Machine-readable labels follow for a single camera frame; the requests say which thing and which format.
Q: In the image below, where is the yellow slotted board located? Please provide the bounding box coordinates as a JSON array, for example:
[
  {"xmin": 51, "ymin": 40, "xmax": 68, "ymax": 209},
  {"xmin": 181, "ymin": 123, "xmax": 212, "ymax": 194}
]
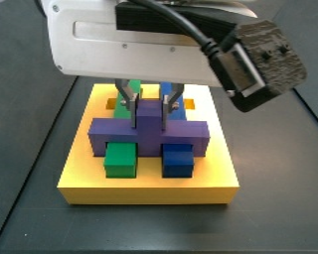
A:
[{"xmin": 59, "ymin": 83, "xmax": 240, "ymax": 204}]

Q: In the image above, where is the purple three-legged block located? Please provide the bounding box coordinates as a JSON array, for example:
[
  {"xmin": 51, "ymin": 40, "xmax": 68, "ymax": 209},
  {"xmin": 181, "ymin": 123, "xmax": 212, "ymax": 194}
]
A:
[{"xmin": 89, "ymin": 100, "xmax": 210, "ymax": 157}]

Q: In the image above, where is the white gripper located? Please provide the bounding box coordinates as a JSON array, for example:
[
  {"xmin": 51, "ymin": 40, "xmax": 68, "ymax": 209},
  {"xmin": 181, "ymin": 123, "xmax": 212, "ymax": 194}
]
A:
[{"xmin": 40, "ymin": 0, "xmax": 259, "ymax": 131}]

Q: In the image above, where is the blue rectangular bar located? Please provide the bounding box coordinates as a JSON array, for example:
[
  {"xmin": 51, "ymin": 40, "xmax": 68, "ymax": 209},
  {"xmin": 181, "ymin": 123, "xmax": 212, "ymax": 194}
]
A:
[{"xmin": 160, "ymin": 80, "xmax": 197, "ymax": 179}]

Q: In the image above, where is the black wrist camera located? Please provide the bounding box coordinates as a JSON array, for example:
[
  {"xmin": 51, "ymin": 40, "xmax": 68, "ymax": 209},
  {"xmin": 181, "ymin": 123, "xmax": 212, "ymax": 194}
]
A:
[{"xmin": 115, "ymin": 0, "xmax": 307, "ymax": 112}]

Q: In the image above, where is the black camera cable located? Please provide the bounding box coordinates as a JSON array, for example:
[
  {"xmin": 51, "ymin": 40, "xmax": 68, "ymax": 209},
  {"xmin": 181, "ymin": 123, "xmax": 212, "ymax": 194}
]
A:
[{"xmin": 129, "ymin": 0, "xmax": 240, "ymax": 67}]

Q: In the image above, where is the green rectangular bar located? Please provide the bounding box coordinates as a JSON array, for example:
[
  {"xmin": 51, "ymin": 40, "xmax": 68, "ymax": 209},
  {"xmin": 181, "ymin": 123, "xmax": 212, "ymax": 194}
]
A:
[{"xmin": 103, "ymin": 79, "xmax": 141, "ymax": 179}]

